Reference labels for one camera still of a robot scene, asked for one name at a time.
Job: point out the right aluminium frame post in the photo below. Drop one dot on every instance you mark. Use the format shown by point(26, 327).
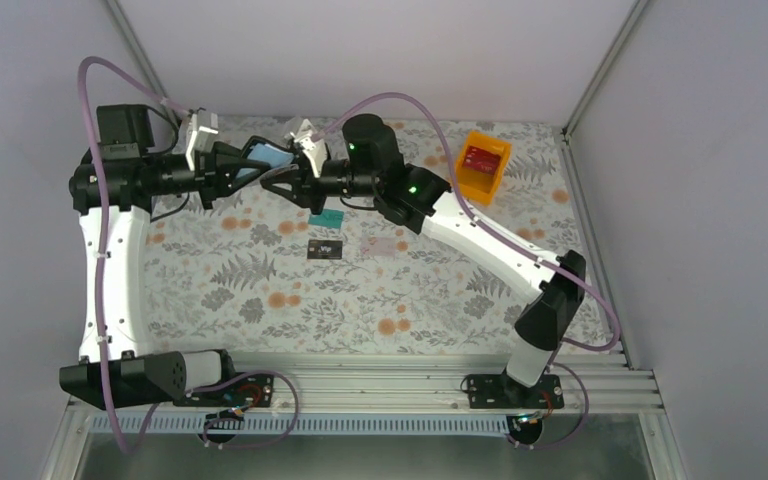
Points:
point(612, 55)

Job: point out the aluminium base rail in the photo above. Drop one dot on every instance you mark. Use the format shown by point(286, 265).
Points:
point(433, 384)

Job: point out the red VIP card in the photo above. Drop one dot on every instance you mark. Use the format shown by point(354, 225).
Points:
point(481, 160)

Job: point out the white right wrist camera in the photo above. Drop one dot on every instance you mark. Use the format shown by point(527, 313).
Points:
point(302, 134)

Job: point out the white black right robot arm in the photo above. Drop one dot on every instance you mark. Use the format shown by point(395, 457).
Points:
point(425, 203)

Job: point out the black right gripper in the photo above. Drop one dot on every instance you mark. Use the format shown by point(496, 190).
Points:
point(306, 193)

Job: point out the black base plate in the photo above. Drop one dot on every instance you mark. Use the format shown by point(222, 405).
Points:
point(253, 391)
point(499, 391)

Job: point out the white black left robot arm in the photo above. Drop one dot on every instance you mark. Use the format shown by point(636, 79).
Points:
point(119, 364)

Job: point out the aluminium frame corner post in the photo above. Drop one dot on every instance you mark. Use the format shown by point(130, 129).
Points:
point(133, 45)

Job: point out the teal magnetic stripe card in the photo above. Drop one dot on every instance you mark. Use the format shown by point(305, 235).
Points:
point(328, 218)

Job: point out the perforated cable duct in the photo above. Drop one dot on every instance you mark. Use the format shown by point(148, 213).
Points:
point(318, 424)

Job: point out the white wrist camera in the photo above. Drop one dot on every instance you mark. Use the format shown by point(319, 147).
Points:
point(202, 131)
point(302, 134)

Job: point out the orange plastic bin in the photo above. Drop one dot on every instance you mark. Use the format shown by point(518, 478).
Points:
point(476, 186)

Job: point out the floral table cover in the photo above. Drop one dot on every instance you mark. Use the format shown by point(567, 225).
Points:
point(237, 276)

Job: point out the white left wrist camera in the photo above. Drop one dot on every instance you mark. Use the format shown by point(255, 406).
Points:
point(202, 131)

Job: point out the pale pink floral card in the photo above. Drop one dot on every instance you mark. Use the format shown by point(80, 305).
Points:
point(377, 246)

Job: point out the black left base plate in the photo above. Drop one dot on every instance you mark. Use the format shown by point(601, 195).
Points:
point(253, 391)

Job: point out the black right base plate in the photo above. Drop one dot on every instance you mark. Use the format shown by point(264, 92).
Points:
point(499, 391)

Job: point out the dark VIP credit card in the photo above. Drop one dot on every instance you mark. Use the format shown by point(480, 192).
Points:
point(324, 249)

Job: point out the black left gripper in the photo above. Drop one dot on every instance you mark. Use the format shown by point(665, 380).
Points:
point(218, 170)

